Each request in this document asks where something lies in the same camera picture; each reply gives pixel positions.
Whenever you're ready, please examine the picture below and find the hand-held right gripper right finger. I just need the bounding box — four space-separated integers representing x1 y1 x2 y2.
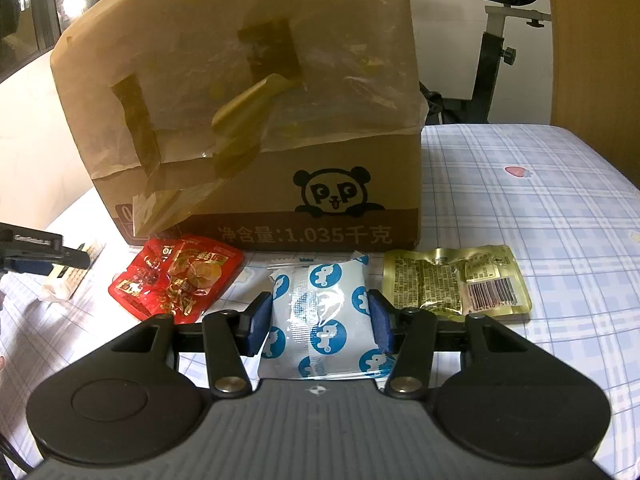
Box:
367 290 544 402

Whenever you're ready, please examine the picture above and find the white packet with blue circles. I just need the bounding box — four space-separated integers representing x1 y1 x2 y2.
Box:
257 252 396 382

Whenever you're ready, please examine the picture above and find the wooden panel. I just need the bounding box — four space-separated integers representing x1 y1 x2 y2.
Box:
542 0 640 187

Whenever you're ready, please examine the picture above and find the clear cracker packet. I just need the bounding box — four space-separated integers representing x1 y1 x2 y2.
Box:
42 241 107 304

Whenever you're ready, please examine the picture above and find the red snack packet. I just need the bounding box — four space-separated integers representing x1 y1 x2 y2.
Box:
108 234 245 325

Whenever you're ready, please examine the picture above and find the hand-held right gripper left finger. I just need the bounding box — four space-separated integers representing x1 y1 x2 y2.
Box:
102 291 275 397

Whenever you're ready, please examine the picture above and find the large cardboard box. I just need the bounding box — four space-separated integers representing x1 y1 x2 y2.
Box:
51 0 426 249

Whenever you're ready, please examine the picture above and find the gold snack packet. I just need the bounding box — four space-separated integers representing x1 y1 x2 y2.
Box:
382 244 531 322

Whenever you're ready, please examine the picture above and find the dark glass door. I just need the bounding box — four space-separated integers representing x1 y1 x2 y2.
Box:
0 0 137 82

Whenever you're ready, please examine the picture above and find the black exercise bike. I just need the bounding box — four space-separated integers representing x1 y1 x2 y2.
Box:
405 0 553 126

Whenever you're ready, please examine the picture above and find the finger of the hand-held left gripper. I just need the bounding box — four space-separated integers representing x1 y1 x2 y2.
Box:
0 256 53 277
0 224 92 269

